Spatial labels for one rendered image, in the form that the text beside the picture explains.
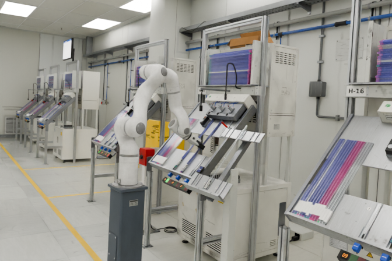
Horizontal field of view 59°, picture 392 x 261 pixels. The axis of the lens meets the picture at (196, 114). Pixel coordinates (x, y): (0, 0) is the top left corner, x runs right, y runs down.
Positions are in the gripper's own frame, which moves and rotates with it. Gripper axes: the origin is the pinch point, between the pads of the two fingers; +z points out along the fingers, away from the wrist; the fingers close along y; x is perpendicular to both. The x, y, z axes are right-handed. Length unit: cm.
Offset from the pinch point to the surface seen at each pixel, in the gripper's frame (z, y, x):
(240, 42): 3, 32, -109
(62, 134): 32, 449, 25
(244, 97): 0.5, -15.9, -46.2
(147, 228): 28, 49, 72
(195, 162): -1.4, -5.6, 13.1
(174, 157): -1.5, 22.2, 14.0
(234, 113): -0.1, -16.2, -30.6
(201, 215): 10, -25, 43
